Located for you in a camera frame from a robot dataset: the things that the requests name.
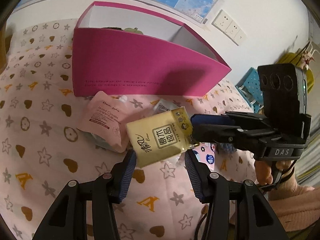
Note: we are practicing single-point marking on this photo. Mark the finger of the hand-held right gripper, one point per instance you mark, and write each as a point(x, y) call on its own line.
point(207, 120)
point(220, 136)

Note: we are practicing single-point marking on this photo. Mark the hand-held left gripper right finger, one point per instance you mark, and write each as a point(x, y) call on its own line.
point(197, 177)

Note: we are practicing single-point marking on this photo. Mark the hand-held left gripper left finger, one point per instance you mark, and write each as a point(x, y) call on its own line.
point(126, 177)

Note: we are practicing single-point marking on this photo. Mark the blue checkered cloth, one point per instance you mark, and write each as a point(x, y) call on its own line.
point(227, 147)

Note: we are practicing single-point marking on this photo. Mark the floral tissue pack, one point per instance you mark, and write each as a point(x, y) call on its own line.
point(208, 158)

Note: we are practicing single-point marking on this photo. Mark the yellow tissue pack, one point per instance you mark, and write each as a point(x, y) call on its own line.
point(155, 137)

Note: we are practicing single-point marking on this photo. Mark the pink cardboard box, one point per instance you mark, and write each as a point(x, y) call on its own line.
point(125, 62)

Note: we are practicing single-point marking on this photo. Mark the green plush toy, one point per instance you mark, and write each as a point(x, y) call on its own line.
point(132, 30)

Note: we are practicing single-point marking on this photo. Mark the person's right forearm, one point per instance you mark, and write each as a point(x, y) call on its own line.
point(300, 205)

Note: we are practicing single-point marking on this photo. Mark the person's right hand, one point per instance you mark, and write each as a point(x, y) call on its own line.
point(262, 172)

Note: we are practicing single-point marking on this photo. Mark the blue perforated crate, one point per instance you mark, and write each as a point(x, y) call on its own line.
point(250, 82)

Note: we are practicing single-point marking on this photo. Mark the yellow green chair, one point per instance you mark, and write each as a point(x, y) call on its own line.
point(287, 58)

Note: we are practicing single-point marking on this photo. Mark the clear barcode packet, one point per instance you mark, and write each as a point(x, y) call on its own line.
point(163, 106)

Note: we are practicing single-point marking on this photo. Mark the pink hand cream pouch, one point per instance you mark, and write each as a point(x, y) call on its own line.
point(102, 120)

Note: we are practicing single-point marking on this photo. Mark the pink star printed blanket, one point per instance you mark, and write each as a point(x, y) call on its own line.
point(50, 130)

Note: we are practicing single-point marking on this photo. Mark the white wall socket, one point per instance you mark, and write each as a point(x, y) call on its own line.
point(232, 28)
point(221, 18)
point(240, 37)

